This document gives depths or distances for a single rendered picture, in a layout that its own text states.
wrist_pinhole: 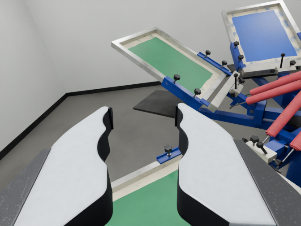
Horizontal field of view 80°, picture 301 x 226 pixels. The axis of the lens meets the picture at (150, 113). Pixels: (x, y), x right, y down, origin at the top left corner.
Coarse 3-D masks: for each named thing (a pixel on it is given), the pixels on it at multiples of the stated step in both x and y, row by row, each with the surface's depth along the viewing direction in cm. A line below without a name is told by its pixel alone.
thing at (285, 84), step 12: (300, 72) 105; (276, 84) 114; (288, 84) 101; (300, 84) 96; (252, 96) 115; (264, 96) 110; (300, 96) 93; (288, 108) 94; (276, 120) 96; (288, 120) 94; (276, 132) 94; (300, 132) 86; (300, 144) 84; (276, 168) 87
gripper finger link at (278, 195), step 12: (240, 144) 8; (252, 156) 7; (252, 168) 7; (264, 168) 7; (264, 180) 6; (276, 180) 6; (264, 192) 6; (276, 192) 6; (288, 192) 6; (276, 204) 6; (288, 204) 6; (300, 204) 6; (276, 216) 5; (288, 216) 5; (300, 216) 5
